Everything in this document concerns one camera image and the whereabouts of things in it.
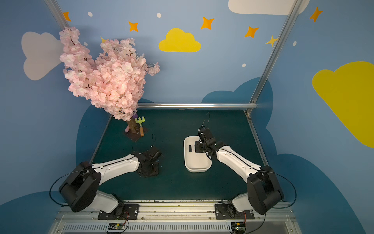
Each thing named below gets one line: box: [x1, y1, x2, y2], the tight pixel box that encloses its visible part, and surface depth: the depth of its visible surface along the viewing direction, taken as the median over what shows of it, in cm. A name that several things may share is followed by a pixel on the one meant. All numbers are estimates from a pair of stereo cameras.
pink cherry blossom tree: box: [59, 26, 160, 134], surface depth 64 cm
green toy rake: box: [134, 116, 146, 137], surface depth 114 cm
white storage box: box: [183, 135, 212, 173], surface depth 97 cm
